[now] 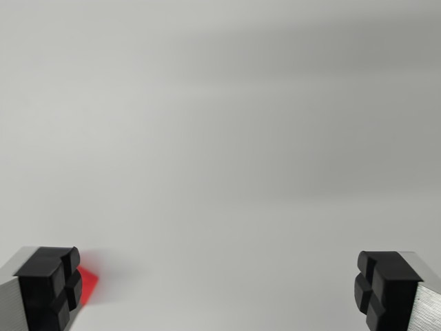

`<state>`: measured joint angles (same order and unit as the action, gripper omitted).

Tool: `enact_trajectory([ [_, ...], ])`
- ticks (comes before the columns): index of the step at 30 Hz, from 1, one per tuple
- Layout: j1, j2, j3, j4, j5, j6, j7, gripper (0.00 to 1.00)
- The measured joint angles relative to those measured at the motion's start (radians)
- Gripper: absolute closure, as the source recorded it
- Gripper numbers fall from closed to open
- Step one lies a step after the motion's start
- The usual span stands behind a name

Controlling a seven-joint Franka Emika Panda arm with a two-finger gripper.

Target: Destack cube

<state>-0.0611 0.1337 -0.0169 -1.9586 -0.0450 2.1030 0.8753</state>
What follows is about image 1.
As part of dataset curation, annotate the gripper left finger with silver black pad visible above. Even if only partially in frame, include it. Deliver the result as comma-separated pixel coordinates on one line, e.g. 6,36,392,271
0,245,83,331

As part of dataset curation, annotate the gripper right finger with silver black pad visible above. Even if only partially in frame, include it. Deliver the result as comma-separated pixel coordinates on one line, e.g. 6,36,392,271
353,250,441,331

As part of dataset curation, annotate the red cube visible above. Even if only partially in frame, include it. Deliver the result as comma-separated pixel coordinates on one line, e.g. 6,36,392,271
76,254,101,307

